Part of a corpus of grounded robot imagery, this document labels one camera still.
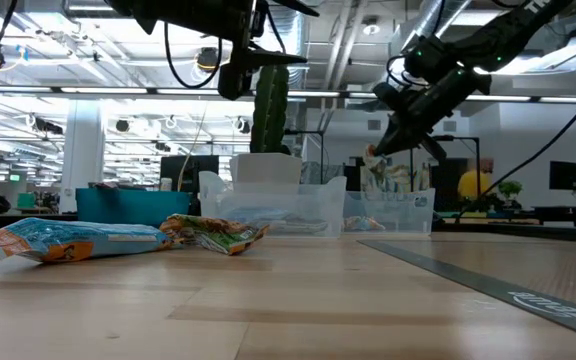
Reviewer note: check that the small black wall monitor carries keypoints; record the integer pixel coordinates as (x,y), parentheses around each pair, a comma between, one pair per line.
(564,175)

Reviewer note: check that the black background stand frame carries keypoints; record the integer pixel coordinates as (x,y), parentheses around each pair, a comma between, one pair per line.
(460,138)

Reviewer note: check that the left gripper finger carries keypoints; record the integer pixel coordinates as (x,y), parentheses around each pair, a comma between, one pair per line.
(293,7)
(273,57)

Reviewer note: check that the white square pillar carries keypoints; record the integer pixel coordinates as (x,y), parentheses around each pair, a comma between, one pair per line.
(82,150)

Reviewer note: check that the teal plastic bin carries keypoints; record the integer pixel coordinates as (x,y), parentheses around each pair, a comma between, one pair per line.
(133,207)

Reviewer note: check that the person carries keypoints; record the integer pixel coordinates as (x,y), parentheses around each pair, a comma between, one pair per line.
(474,185)

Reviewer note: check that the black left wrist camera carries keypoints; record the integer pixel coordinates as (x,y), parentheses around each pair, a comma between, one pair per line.
(234,82)

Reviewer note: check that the black desk monitor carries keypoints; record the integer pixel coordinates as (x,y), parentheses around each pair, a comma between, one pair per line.
(170,170)

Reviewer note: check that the black background table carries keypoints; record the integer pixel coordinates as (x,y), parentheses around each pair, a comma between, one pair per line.
(568,209)

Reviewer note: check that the tall green cactus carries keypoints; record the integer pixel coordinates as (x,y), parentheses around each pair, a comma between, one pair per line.
(269,120)

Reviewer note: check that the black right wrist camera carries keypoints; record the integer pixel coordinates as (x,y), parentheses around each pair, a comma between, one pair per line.
(387,97)

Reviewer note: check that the black ceiling device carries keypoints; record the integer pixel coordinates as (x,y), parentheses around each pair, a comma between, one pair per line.
(209,59)

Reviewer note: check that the blue brown granola bar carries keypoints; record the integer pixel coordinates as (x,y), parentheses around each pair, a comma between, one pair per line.
(375,162)

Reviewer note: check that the small green potted plant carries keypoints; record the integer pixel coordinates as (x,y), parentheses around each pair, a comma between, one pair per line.
(509,187)

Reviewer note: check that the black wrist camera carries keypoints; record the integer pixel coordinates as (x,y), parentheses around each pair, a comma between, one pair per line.
(234,82)
(387,97)

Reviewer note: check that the clear plastic bin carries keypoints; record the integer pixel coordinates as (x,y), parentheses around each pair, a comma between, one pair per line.
(408,215)
(328,200)

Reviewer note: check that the green brown granola bar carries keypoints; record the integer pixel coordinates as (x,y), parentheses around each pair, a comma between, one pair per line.
(218,234)

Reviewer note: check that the large silver ventilation duct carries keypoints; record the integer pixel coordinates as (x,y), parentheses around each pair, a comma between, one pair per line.
(418,27)

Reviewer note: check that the white cup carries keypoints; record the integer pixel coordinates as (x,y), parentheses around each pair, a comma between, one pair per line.
(166,185)

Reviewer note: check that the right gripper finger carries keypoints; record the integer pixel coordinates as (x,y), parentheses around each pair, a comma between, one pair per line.
(433,147)
(400,137)

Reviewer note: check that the translucent grey-bordered silicone mat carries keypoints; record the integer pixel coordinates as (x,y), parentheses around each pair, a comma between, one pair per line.
(543,270)

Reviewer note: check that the teal white patterned cloth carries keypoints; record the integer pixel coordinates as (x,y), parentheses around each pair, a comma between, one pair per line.
(400,180)

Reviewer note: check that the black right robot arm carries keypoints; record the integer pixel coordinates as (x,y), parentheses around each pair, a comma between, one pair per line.
(508,35)

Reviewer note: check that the silver spiral ventilation duct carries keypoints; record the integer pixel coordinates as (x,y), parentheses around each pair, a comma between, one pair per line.
(295,35)

